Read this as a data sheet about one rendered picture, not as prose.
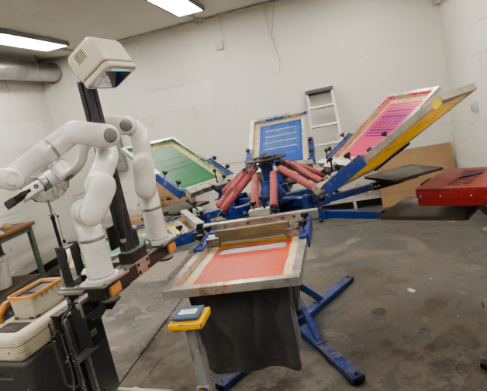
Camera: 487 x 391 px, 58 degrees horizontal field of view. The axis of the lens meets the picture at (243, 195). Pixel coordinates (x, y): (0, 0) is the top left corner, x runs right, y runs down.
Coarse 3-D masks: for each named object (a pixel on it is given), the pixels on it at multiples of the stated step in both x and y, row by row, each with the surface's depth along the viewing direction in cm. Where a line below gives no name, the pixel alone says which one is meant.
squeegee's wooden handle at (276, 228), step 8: (264, 224) 231; (272, 224) 230; (280, 224) 229; (288, 224) 229; (216, 232) 237; (224, 232) 236; (232, 232) 235; (240, 232) 234; (248, 232) 234; (256, 232) 233; (264, 232) 232; (272, 232) 231; (280, 232) 230; (224, 240) 237; (232, 240) 236
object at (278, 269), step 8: (280, 240) 233; (288, 240) 230; (272, 248) 223; (280, 248) 221; (288, 248) 218; (280, 256) 209; (280, 264) 199; (264, 272) 193; (272, 272) 191; (280, 272) 189
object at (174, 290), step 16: (304, 240) 214; (192, 256) 225; (304, 256) 197; (176, 288) 186; (192, 288) 182; (208, 288) 180; (224, 288) 179; (240, 288) 178; (256, 288) 176; (272, 288) 175
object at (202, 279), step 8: (224, 248) 239; (232, 248) 237; (216, 256) 229; (208, 264) 219; (216, 264) 217; (208, 272) 207; (200, 280) 199; (208, 280) 197; (216, 280) 195; (224, 280) 193; (232, 280) 191
